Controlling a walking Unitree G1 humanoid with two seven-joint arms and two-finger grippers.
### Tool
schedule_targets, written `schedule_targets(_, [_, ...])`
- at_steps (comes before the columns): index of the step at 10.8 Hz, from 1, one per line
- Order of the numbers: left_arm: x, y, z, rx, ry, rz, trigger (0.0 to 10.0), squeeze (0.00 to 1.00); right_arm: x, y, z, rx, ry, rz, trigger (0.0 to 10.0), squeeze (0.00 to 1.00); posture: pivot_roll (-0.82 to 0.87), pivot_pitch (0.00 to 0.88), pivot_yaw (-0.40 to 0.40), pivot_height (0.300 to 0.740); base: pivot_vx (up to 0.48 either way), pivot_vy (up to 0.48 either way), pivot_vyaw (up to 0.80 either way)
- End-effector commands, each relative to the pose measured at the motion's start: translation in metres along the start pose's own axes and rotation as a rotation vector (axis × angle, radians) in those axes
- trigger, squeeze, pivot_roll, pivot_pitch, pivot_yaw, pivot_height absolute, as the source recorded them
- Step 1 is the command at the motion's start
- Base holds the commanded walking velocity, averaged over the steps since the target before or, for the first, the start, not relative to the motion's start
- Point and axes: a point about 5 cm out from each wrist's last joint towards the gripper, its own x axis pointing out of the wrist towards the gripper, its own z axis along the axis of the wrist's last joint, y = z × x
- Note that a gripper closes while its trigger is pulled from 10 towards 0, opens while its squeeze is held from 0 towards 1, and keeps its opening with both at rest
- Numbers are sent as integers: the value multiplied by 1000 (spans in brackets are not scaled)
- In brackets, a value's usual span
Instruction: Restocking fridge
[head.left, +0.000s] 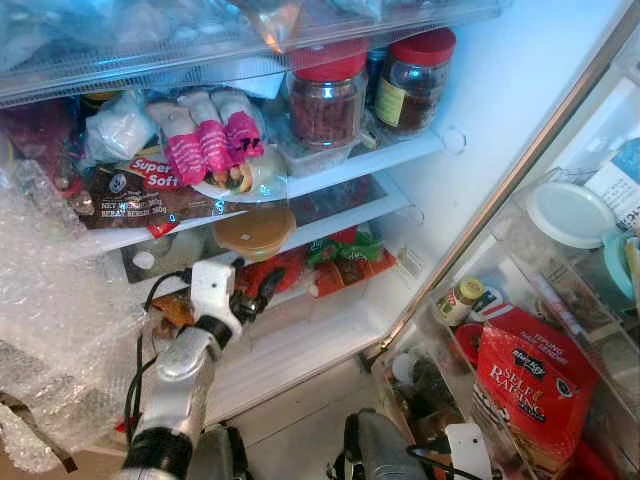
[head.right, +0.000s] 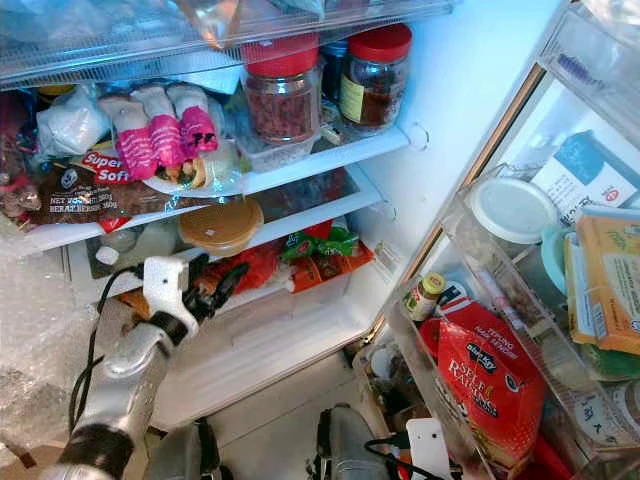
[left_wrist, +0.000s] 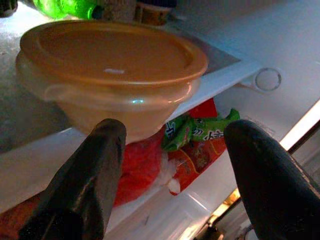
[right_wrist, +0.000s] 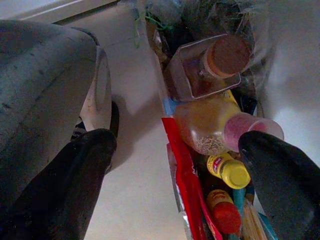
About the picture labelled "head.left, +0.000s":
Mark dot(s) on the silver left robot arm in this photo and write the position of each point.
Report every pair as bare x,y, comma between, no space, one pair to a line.
180,385

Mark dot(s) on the red self raising flour bag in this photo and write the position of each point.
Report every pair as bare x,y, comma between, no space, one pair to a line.
530,390

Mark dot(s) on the white plastic bag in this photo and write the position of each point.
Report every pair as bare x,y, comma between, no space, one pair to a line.
118,128

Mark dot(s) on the brown bread bag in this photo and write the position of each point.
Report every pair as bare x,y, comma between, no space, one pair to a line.
130,200

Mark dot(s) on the clear fridge shelf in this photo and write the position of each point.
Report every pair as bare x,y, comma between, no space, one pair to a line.
200,50

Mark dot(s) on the teal mug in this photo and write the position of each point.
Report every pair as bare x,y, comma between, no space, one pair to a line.
618,265

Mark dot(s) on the round white lid container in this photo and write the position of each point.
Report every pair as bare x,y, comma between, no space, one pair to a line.
568,215

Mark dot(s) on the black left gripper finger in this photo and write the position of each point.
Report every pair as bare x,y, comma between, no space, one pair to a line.
241,277
271,286

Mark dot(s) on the white fridge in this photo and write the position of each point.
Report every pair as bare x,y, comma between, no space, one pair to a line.
520,90

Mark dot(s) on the white plate of food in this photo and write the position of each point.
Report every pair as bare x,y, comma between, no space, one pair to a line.
265,180

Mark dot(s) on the green red snack packet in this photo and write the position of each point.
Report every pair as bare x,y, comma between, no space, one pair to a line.
350,262

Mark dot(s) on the clear door shelf bin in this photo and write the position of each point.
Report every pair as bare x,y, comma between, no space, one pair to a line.
610,410

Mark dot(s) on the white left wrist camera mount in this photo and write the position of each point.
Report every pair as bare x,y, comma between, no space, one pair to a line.
213,290

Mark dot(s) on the yellow label red lid jar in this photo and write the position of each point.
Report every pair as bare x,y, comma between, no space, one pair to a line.
415,90

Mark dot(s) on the grey robot left leg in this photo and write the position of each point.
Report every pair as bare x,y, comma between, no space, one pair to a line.
220,455

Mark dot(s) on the blue white carton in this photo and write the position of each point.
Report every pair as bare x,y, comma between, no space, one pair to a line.
620,185

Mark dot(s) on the white crisper drawer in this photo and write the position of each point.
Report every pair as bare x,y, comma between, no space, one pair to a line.
310,350

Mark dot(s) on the pink white food packet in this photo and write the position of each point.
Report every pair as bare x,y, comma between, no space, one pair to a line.
210,135
182,150
242,130

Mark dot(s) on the small yellow cap bottle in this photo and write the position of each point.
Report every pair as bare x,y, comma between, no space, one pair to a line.
458,302

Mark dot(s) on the large red lid glass jar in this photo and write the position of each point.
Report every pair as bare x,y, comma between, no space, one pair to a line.
328,105

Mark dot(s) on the clear plastic food box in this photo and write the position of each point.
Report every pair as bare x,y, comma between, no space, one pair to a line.
315,160

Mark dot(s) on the clear bubble wrap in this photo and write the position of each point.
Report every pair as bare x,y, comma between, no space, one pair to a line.
60,320

